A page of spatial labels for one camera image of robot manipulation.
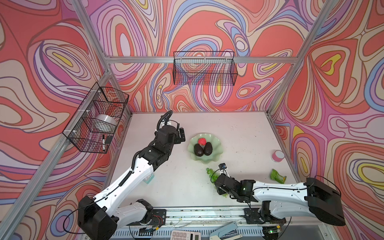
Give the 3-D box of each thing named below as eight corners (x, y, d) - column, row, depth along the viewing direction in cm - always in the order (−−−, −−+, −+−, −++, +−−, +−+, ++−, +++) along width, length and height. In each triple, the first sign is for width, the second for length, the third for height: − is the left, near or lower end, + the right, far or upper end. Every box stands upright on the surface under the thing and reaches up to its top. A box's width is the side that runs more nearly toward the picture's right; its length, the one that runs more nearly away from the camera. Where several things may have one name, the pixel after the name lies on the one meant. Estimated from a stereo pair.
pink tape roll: (272, 162, 95) (277, 158, 90) (269, 154, 99) (273, 149, 94) (282, 162, 95) (286, 158, 90) (278, 154, 99) (283, 149, 94)
